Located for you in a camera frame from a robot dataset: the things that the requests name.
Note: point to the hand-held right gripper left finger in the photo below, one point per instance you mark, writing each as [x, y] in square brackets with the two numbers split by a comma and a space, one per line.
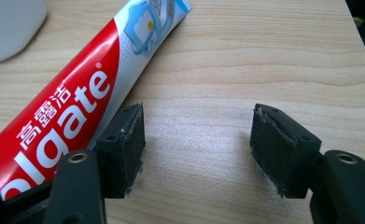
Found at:
[124, 149]

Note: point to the red and white toothpaste tube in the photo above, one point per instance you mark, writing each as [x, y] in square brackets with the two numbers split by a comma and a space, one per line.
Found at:
[62, 102]

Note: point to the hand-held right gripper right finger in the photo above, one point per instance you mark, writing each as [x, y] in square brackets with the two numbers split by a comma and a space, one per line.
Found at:
[279, 149]

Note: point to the grey compartment holder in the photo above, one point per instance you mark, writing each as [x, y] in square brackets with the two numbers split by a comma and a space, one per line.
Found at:
[9, 28]

